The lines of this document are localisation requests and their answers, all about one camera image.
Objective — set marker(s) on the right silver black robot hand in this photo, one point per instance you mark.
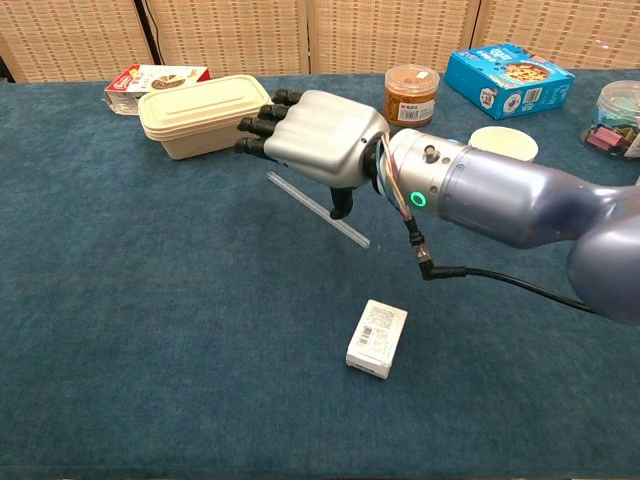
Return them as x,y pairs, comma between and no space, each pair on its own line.
325,135

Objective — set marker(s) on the clear plastic straw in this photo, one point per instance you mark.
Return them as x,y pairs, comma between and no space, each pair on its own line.
305,200

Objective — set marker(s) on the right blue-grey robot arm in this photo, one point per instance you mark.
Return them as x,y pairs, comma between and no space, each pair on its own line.
510,195

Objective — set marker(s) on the white paper cup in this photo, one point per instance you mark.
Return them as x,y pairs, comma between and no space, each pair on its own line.
505,142

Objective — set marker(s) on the brown jar with clear lid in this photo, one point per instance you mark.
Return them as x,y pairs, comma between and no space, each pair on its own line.
411,97

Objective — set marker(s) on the bamboo folding screen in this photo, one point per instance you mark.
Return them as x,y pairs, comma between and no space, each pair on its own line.
375,30

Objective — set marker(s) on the beige lidded lunch box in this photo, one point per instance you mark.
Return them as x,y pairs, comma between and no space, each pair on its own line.
200,115

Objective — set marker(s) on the red white snack box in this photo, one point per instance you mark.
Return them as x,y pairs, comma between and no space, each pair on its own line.
150,80

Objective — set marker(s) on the blue cookie box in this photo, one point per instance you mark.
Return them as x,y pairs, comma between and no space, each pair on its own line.
505,80

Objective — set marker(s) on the black tripod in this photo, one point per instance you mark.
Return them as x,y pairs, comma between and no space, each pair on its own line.
146,25

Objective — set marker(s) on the small white cardboard box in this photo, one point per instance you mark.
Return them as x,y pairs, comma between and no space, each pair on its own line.
377,339

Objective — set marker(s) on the blue table mat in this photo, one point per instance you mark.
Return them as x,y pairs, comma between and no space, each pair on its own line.
150,300

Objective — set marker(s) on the clear jar of binder clips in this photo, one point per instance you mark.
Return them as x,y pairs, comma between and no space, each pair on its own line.
616,125

